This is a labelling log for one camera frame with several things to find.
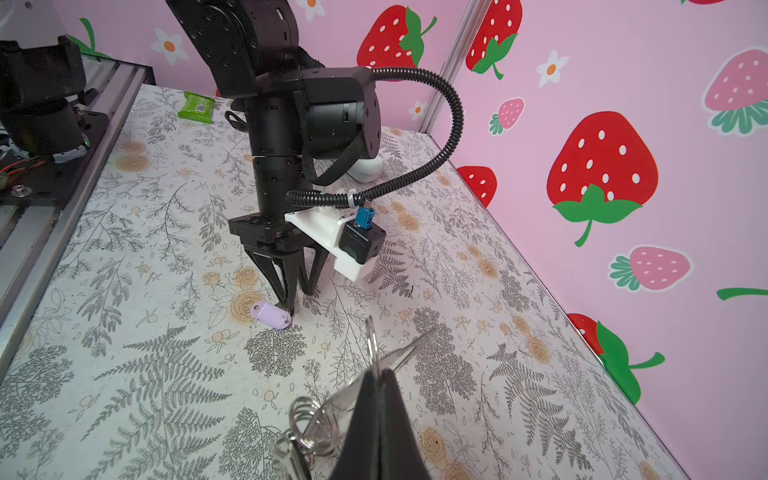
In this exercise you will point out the small pink key cap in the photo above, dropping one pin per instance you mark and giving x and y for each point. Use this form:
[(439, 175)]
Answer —
[(271, 315)]

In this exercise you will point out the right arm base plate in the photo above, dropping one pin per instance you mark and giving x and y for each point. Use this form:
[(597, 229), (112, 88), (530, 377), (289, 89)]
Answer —
[(55, 183)]

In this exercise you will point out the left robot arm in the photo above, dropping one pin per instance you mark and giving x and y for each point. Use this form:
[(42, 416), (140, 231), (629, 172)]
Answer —
[(308, 125)]

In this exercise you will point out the aluminium front rail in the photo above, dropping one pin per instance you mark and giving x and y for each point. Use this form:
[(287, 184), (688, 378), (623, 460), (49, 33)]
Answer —
[(33, 238)]

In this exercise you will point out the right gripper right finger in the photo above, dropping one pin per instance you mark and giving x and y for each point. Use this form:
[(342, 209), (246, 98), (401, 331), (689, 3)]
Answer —
[(400, 456)]

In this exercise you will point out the grey-green oblong object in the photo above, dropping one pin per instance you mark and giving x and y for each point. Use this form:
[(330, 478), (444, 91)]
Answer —
[(366, 170)]

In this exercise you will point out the keyring with strap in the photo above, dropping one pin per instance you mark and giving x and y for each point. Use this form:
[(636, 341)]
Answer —
[(319, 429)]

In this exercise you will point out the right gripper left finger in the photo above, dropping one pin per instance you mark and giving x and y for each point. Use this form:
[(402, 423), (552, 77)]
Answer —
[(360, 456)]

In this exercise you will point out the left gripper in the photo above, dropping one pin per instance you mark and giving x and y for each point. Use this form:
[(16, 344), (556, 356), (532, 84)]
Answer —
[(273, 242)]

